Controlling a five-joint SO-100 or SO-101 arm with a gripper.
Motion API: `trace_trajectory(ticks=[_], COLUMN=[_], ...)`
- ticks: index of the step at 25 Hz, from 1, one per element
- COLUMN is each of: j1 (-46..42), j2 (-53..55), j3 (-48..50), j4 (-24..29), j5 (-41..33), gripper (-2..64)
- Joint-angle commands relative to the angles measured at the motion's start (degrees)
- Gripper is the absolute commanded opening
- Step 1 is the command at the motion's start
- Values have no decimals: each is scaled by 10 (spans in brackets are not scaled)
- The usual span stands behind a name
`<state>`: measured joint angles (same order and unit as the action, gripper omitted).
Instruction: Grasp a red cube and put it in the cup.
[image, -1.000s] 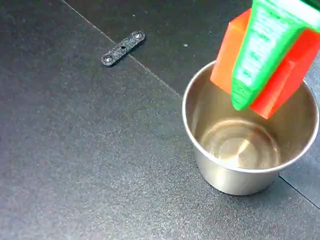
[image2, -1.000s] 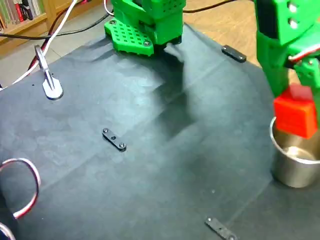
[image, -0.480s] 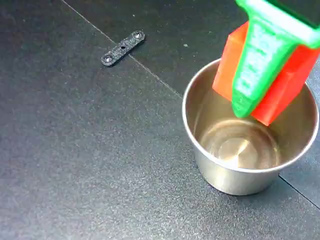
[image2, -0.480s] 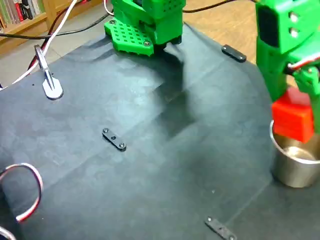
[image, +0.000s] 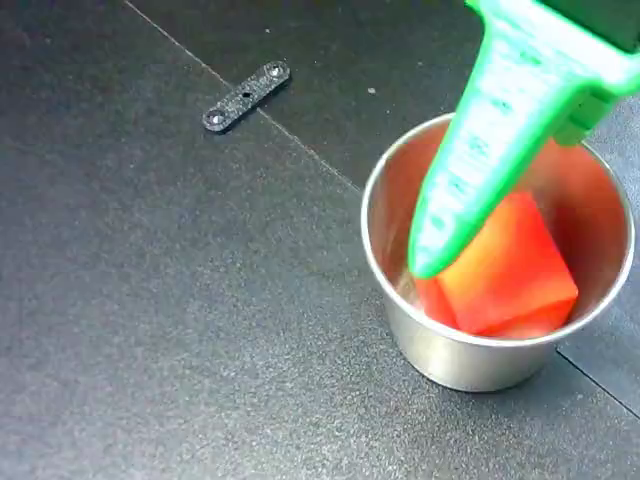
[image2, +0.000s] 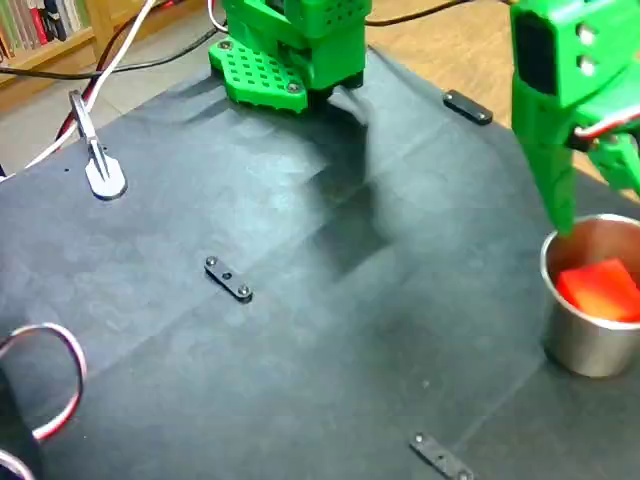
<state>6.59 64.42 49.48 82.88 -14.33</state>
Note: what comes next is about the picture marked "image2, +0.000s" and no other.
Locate red cube block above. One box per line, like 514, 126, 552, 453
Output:
555, 258, 640, 322

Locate stainless steel cup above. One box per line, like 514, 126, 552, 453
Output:
539, 213, 640, 379

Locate black table mat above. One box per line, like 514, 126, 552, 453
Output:
0, 44, 640, 480

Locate metal clamp with white foot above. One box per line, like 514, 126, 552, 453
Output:
68, 89, 129, 202

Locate wooden bookshelf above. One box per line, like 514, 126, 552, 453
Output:
0, 0, 117, 109

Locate black book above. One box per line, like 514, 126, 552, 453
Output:
42, 0, 68, 42

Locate red book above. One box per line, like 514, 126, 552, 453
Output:
28, 6, 50, 45

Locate white red gripper servo cable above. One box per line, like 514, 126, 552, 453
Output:
573, 112, 640, 142

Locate black bracket with screws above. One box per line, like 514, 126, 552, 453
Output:
203, 255, 254, 304
408, 432, 475, 480
442, 89, 494, 127

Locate thin black cable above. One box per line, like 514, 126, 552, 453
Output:
363, 0, 469, 27

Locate white base cable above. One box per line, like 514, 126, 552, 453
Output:
206, 0, 230, 34

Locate white and red cable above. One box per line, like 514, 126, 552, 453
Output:
22, 0, 161, 171

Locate looped white red cable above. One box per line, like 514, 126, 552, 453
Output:
0, 322, 89, 444

